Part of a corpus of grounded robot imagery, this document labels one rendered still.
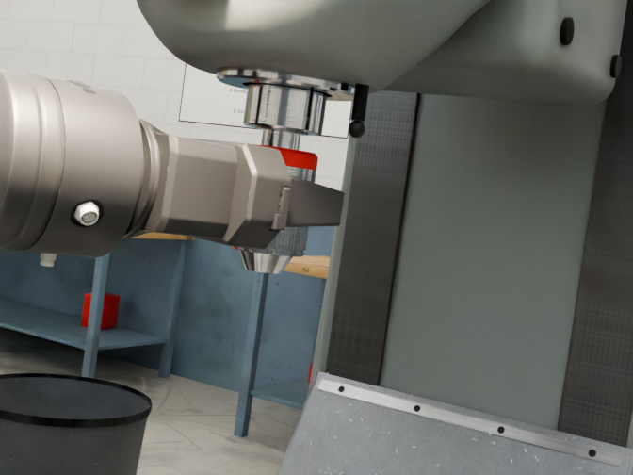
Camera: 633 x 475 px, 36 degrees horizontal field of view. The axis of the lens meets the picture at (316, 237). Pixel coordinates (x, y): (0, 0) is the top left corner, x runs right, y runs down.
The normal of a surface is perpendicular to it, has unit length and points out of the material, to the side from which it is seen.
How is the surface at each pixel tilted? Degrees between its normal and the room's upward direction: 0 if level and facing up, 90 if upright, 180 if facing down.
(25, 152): 82
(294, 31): 128
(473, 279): 90
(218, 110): 90
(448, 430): 63
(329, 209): 90
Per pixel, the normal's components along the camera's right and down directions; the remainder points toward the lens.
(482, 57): -0.45, 0.68
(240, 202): -0.78, -0.09
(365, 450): -0.40, -0.45
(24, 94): 0.52, -0.62
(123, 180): 0.60, 0.15
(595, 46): 0.85, 0.15
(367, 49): 0.56, 0.70
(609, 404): -0.51, -0.02
